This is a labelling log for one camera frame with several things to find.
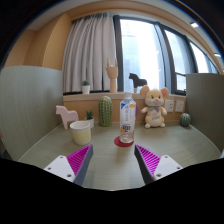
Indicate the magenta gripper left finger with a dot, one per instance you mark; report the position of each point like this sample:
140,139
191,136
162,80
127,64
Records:
73,167

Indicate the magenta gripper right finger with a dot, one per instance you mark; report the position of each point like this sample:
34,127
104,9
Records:
154,167

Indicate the clear plastic water bottle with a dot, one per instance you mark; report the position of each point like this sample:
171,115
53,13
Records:
127,118

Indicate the pale yellow cup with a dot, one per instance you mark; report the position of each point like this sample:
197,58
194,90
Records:
81,132

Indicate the red round coaster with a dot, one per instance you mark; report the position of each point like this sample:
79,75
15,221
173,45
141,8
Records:
121,144

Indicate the pink toy horse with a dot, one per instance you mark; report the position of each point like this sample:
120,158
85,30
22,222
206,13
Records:
67,116

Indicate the small potted succulent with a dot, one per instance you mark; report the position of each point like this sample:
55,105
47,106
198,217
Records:
89,117

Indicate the round green ceramic cactus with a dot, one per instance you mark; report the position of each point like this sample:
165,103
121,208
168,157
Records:
185,120

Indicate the purple number seven sticker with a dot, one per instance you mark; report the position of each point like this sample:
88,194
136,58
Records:
136,111

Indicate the beige plush mouse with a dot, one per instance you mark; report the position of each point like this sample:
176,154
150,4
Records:
154,110

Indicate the tall green ceramic cactus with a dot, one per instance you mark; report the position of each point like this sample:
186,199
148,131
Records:
105,109

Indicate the white potted plant on sill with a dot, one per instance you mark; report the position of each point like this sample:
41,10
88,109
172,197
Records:
85,87

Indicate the grey left partition panel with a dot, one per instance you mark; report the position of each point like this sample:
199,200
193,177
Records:
28,99

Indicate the grey partition panel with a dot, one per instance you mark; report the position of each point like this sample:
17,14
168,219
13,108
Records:
28,99
205,104

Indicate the black toy horse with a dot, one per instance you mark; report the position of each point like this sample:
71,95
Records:
137,82

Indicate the grey right partition panel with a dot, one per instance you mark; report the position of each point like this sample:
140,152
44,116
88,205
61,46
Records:
205,104

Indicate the wooden hand sculpture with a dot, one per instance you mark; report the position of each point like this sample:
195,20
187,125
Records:
112,72

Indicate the grey curtain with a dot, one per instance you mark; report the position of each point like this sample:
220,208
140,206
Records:
90,45

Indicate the white wall socket left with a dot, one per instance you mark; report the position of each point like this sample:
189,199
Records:
169,105

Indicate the white wall socket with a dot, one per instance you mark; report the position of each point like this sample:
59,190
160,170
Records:
169,105
179,106

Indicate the white wall socket right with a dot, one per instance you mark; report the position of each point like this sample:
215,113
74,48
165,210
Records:
179,106

